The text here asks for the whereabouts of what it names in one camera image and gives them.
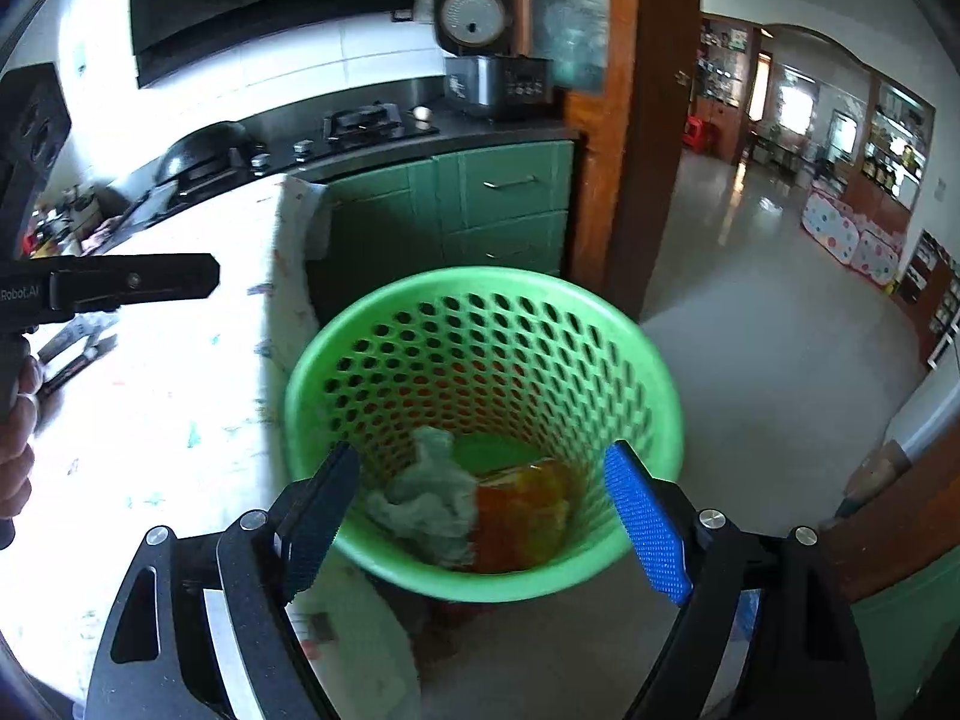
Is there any wooden display shelf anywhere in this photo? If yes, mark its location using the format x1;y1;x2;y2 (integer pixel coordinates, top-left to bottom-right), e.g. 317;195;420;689
862;79;935;211
694;15;755;158

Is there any green perforated plastic basket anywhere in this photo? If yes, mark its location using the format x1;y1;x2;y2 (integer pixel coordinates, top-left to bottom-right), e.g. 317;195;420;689
283;266;685;605

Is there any printed white cloth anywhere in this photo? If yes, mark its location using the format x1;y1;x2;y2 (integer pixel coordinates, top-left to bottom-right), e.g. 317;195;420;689
0;172;421;706

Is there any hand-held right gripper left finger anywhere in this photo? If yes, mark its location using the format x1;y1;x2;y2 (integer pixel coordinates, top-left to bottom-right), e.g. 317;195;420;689
86;441;361;720

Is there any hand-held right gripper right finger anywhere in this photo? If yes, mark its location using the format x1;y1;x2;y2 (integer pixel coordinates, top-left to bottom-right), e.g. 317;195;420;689
604;441;878;720

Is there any crumpled grey tissue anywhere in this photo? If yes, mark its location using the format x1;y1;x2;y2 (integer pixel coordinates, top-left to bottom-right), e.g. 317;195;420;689
367;426;481;567

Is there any group of condiment bottles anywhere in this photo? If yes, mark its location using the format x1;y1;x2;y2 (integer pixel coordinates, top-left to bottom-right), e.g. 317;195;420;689
22;184;102;256

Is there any orange plastic wrapper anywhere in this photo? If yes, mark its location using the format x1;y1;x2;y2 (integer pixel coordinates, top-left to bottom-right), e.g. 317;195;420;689
472;459;582;575

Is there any black wok with lid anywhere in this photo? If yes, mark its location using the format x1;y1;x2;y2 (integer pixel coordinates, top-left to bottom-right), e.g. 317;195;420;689
154;120;256;188

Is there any wooden glass-door cabinet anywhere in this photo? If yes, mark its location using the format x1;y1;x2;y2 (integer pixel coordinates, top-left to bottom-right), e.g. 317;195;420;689
487;0;702;323

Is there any black gas stove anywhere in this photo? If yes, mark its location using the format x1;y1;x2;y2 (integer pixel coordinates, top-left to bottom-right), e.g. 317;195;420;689
146;101;442;200

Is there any black rice cooker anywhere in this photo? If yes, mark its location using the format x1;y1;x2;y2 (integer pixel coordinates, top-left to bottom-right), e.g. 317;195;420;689
433;0;556;121

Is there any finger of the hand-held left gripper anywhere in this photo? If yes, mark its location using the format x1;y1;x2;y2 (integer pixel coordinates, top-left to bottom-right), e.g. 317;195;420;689
45;253;221;323
37;315;119;391

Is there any polka dot playpen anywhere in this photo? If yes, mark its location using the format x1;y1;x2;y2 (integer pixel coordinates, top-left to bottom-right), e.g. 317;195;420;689
801;180;912;286

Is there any person's left hand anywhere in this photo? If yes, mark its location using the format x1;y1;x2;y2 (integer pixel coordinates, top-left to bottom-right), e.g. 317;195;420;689
0;356;42;524

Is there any black range hood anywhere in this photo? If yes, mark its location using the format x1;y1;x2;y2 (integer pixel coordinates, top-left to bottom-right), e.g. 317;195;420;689
97;0;413;87

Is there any green kitchen cabinet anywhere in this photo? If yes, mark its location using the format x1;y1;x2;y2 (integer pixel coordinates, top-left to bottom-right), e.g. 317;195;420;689
300;139;578;316

